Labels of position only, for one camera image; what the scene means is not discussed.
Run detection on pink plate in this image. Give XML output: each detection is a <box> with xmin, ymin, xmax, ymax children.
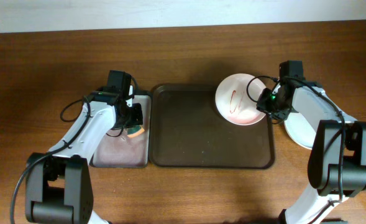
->
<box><xmin>215</xmin><ymin>73</ymin><xmax>265</xmax><ymax>126</ymax></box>

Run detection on orange green sponge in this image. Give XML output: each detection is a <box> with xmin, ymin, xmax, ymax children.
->
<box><xmin>127</xmin><ymin>125</ymin><xmax>145</xmax><ymax>138</ymax></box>

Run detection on large dark brown tray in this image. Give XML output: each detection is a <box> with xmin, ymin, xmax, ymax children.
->
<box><xmin>149</xmin><ymin>84</ymin><xmax>275</xmax><ymax>170</ymax></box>

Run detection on white plate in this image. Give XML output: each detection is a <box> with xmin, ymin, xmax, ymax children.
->
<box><xmin>284</xmin><ymin>113</ymin><xmax>319</xmax><ymax>150</ymax></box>

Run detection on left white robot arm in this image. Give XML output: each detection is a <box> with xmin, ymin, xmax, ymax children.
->
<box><xmin>20</xmin><ymin>95</ymin><xmax>150</xmax><ymax>223</ymax></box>

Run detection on small metal tray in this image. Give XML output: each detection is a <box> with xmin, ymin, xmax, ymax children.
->
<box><xmin>91</xmin><ymin>90</ymin><xmax>152</xmax><ymax>168</ymax></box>

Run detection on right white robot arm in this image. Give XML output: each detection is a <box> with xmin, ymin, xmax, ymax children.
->
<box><xmin>257</xmin><ymin>81</ymin><xmax>366</xmax><ymax>223</ymax></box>

